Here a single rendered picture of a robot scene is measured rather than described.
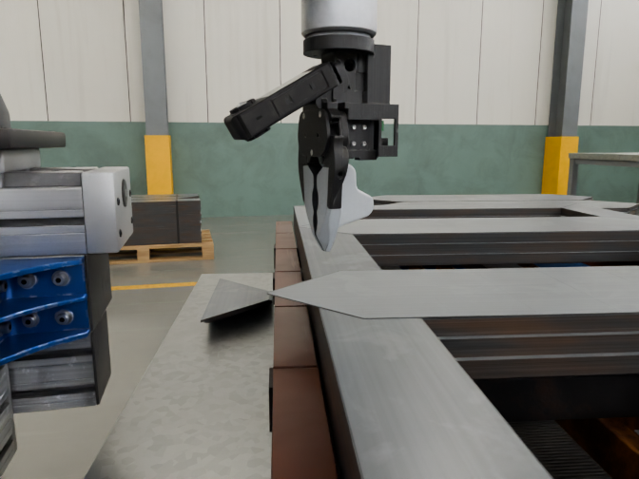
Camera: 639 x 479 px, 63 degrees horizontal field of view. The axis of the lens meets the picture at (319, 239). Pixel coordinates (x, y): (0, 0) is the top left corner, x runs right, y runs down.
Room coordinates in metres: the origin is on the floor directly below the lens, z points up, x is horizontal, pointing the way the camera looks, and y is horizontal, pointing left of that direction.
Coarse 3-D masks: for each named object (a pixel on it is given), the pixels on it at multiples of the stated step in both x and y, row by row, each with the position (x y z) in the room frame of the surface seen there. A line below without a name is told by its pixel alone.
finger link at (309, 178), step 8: (304, 168) 0.57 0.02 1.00; (312, 168) 0.56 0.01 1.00; (320, 168) 0.56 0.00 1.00; (304, 176) 0.57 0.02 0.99; (312, 176) 0.55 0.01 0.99; (304, 184) 0.57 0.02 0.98; (312, 184) 0.55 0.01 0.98; (304, 192) 0.57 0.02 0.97; (312, 192) 0.55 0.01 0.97; (304, 200) 0.57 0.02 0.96; (312, 200) 0.55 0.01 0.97; (312, 208) 0.55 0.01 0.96; (312, 216) 0.55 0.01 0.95; (312, 224) 0.55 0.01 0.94; (312, 232) 0.55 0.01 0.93; (320, 248) 0.55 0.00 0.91
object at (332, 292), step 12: (324, 276) 0.60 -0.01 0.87; (336, 276) 0.60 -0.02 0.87; (300, 288) 0.55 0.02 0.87; (312, 288) 0.55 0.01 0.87; (324, 288) 0.55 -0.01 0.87; (336, 288) 0.55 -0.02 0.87; (348, 288) 0.55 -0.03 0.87; (300, 300) 0.50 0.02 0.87; (312, 300) 0.50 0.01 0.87; (324, 300) 0.50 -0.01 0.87; (336, 300) 0.50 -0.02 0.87; (348, 300) 0.50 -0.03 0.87; (348, 312) 0.47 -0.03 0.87; (360, 312) 0.47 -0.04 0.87
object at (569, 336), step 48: (384, 240) 0.90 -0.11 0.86; (432, 240) 0.91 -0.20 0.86; (480, 240) 0.92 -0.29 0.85; (528, 240) 0.92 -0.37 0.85; (576, 240) 0.93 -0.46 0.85; (624, 240) 0.93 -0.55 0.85; (480, 336) 0.46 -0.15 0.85; (528, 336) 0.46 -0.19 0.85; (576, 336) 0.46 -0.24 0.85; (624, 336) 0.46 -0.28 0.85; (336, 384) 0.33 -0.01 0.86; (336, 432) 0.33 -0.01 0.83
